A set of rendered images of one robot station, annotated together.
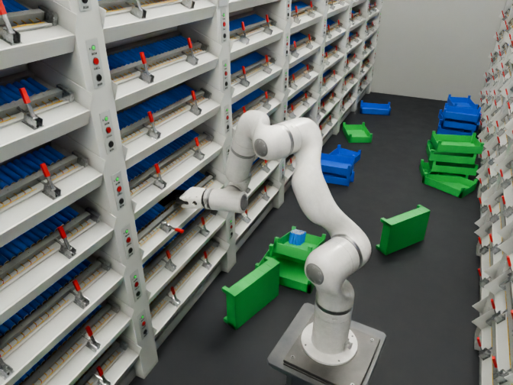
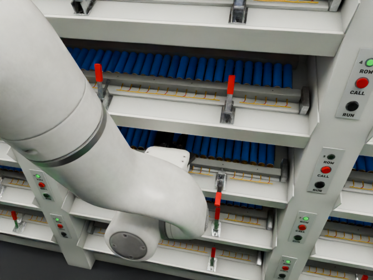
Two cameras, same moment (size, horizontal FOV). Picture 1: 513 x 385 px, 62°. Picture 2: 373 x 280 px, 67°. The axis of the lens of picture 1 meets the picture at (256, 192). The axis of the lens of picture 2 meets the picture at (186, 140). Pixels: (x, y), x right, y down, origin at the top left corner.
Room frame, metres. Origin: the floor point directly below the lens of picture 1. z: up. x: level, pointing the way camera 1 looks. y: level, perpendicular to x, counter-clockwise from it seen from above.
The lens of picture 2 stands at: (1.41, -0.21, 1.04)
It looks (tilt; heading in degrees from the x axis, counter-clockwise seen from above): 38 degrees down; 77
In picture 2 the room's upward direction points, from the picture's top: straight up
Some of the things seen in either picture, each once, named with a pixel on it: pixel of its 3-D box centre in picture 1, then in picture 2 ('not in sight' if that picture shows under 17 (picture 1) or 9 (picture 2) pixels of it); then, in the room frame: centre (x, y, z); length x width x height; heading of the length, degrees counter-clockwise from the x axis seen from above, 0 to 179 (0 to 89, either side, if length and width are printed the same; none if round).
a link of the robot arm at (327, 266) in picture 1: (331, 276); not in sight; (1.00, -0.23, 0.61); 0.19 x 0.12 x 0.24; 133
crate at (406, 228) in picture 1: (402, 229); not in sight; (1.99, -0.82, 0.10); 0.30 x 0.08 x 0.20; 120
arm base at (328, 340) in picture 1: (331, 322); not in sight; (1.02, -0.25, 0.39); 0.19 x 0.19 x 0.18
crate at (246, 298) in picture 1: (252, 291); not in sight; (1.48, 0.02, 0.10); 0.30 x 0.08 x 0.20; 138
